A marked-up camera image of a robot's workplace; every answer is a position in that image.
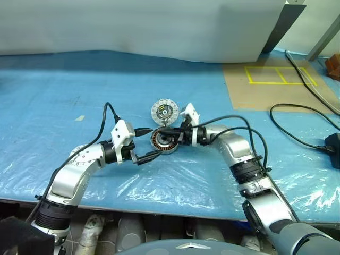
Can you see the white wrapped rounded shape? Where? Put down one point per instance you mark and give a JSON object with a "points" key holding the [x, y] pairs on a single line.
{"points": [[90, 231]]}

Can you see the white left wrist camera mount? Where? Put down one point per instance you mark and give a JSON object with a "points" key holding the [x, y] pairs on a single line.
{"points": [[121, 131]]}

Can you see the motor housing with copper windings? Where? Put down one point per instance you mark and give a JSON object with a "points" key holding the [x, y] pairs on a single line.
{"points": [[159, 146]]}

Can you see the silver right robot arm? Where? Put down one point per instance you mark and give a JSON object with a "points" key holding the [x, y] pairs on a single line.
{"points": [[233, 148]]}

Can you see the round silver motor lid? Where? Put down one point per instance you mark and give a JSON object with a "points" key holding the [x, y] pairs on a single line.
{"points": [[171, 109]]}

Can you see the grey aluminium post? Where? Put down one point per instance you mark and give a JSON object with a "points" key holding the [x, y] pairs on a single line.
{"points": [[324, 40]]}

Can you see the white backdrop board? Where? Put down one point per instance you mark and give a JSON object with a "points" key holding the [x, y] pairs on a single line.
{"points": [[132, 24]]}

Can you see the small beige tape piece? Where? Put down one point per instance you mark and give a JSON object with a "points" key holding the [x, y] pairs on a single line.
{"points": [[79, 118]]}

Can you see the blue plastic table cover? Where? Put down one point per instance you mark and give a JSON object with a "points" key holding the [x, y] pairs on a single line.
{"points": [[79, 87]]}

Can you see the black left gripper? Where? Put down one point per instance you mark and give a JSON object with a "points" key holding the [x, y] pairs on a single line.
{"points": [[128, 153]]}

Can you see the grey rounded cylinder shape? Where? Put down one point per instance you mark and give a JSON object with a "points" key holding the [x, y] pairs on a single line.
{"points": [[130, 231]]}

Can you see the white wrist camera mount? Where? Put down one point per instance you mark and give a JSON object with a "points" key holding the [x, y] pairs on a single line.
{"points": [[121, 131], [190, 111]]}

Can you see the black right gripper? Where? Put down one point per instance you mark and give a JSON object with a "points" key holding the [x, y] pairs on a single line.
{"points": [[186, 135]]}

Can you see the grey robot torso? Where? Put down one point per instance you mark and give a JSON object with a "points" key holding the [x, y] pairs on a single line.
{"points": [[172, 247]]}

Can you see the brown cardboard sheet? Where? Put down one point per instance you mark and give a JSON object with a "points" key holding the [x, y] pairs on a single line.
{"points": [[239, 93]]}

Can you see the dark leaning panel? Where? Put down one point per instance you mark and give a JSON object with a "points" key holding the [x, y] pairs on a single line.
{"points": [[287, 26]]}

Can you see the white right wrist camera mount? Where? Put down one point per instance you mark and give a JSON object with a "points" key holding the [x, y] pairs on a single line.
{"points": [[190, 111]]}

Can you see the black power adapter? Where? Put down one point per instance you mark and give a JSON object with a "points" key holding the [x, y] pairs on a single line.
{"points": [[334, 151]]}

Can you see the yellow tape rectangle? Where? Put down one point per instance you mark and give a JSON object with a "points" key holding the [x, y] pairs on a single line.
{"points": [[265, 83]]}

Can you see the brown wooden block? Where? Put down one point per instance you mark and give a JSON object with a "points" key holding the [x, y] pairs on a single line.
{"points": [[334, 65]]}

